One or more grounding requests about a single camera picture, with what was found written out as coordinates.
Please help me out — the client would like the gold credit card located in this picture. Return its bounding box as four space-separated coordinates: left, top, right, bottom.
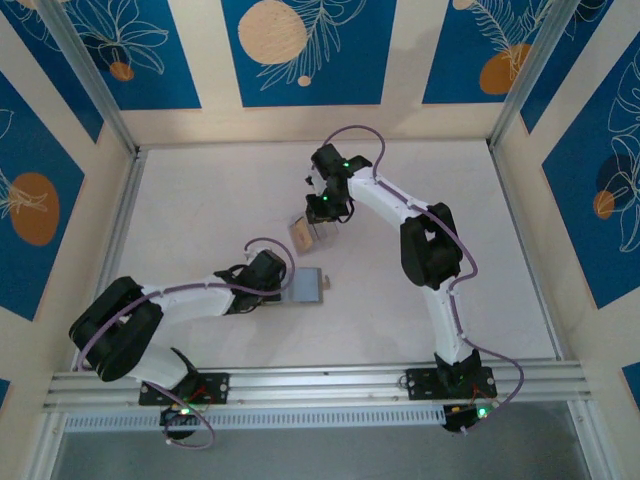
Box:
289 219 314 250

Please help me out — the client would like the grey card holder wallet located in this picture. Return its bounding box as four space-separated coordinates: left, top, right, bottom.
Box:
278 267 332 306

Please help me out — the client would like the black controller board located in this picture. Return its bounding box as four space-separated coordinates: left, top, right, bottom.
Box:
442 402 494 435
159 404 204 442

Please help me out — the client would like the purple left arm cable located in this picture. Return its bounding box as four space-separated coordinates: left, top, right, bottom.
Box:
74 238 296 449

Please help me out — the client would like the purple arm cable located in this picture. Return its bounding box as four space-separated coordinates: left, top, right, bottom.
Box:
324 124 525 436
74 238 296 449

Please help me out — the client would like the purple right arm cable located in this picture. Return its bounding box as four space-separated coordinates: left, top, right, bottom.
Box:
324 124 525 436

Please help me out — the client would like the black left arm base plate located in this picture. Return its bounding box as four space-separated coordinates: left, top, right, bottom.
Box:
138 372 231 406

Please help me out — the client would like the aluminium front frame rail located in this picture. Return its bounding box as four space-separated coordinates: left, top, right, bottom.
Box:
42 357 594 414

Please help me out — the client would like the white slotted cable duct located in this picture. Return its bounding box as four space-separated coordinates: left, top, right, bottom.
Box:
62 404 449 434

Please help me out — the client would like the aluminium side rail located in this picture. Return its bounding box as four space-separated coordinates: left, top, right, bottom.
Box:
74 147 149 371
487 142 564 361

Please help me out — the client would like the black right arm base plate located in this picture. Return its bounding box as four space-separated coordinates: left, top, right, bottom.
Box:
404 366 499 401

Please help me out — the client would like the aluminium frame post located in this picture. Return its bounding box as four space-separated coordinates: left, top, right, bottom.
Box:
37 0 140 157
488 0 617 152

